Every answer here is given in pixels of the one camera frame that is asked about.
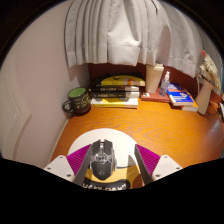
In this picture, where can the dark green mug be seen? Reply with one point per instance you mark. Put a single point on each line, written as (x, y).
(80, 100)

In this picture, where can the clear small spray bottle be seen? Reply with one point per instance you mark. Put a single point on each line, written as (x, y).
(164, 86)

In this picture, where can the blue book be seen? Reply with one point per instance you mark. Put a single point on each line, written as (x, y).
(180, 94)

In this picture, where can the grey black computer mouse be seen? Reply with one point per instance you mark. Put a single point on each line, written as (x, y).
(102, 163)

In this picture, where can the white yellow book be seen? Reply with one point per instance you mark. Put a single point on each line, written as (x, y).
(115, 102)

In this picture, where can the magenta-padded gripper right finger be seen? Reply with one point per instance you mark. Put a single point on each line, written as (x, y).
(163, 166)

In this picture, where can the white yellow round mouse pad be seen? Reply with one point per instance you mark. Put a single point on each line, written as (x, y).
(100, 135)

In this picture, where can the white pleated curtain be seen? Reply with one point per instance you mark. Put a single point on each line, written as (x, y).
(133, 30)

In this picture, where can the red flat book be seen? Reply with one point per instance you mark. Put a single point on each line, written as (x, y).
(153, 97)

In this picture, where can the yellow black book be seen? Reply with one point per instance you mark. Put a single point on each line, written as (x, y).
(123, 81)

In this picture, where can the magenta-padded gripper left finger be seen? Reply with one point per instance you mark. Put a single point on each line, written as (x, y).
(63, 166)

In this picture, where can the orange book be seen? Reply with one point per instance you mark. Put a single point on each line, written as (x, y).
(192, 107)

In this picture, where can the cream lidded tumbler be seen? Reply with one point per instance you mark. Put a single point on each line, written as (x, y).
(153, 78)

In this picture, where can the cream ceramic pitcher vase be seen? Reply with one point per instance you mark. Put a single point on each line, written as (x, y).
(204, 98)

